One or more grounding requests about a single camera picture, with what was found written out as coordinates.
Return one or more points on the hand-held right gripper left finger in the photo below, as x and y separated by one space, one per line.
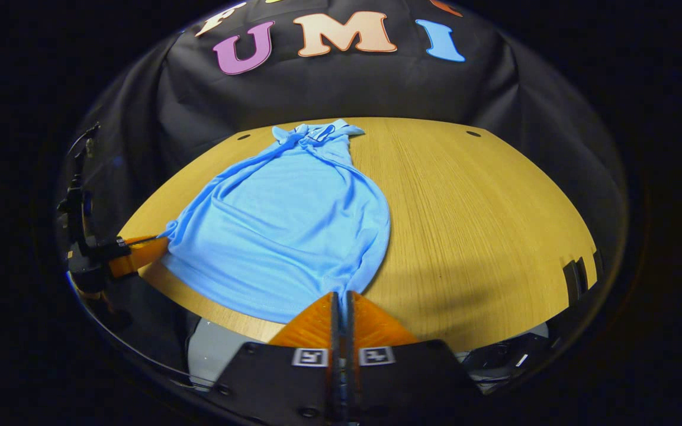
282 378

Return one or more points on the black table edge clamp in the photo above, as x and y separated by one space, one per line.
573 279

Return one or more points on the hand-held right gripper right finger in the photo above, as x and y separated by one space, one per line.
406 378

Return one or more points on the light blue T-shirt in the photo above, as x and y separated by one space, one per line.
288 225

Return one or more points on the black backdrop cloth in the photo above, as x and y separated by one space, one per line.
347 89

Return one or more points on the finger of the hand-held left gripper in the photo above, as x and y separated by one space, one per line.
140 239
140 258

